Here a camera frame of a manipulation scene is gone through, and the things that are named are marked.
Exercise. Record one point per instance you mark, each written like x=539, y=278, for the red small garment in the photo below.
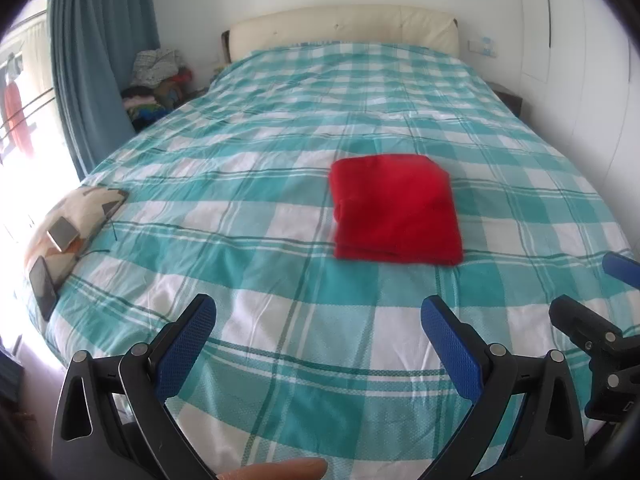
x=395, y=210

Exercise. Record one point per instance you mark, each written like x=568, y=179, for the white wall socket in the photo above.
x=483, y=46

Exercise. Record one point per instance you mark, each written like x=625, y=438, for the red hanging garment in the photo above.
x=20, y=115

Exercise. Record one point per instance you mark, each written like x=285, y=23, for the teal curtain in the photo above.
x=95, y=60

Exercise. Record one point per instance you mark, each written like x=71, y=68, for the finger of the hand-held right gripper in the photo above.
x=582, y=322
x=624, y=269

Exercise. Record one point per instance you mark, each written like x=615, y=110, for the black smartphone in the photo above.
x=42, y=287

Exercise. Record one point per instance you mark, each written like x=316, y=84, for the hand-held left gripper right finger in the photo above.
x=457, y=355

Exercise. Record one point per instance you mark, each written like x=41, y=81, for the white wardrobe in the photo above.
x=585, y=50

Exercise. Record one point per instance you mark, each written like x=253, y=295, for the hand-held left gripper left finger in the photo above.
x=187, y=345

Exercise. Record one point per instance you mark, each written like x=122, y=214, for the teal plaid bed blanket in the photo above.
x=280, y=280

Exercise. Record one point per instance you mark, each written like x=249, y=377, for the cream padded headboard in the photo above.
x=345, y=27

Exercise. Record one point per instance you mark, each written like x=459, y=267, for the cream patterned pillow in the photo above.
x=82, y=205

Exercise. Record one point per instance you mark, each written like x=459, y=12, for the silver smartphone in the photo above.
x=62, y=234

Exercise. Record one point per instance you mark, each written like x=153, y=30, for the pile of mixed clothes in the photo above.
x=155, y=80

